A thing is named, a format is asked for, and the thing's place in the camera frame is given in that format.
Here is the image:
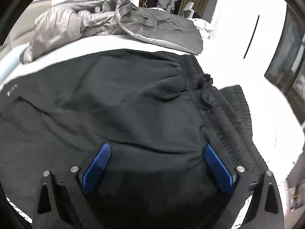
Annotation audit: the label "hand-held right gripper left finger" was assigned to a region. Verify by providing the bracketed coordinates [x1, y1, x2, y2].
[32, 142, 112, 229]

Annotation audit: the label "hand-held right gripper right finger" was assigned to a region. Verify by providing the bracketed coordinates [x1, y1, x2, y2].
[204, 144, 284, 229]

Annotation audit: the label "black pants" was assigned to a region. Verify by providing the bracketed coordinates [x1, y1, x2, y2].
[0, 48, 267, 229]

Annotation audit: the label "white bed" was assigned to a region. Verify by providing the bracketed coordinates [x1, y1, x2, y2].
[0, 17, 304, 227]

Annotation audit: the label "dark glass cabinet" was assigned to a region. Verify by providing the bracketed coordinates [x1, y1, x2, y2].
[264, 5, 305, 124]

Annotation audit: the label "white cloth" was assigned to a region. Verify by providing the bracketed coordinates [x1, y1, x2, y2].
[191, 18, 215, 40]

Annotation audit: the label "grey duvet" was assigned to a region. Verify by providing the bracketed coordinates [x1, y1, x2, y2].
[20, 0, 204, 64]

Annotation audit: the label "beige headboard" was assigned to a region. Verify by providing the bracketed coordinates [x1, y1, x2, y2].
[5, 0, 51, 50]

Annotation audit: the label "white chair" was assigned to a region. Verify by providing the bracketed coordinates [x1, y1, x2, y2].
[183, 2, 195, 19]

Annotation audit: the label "long black handle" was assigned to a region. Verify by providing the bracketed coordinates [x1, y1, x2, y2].
[243, 15, 260, 60]

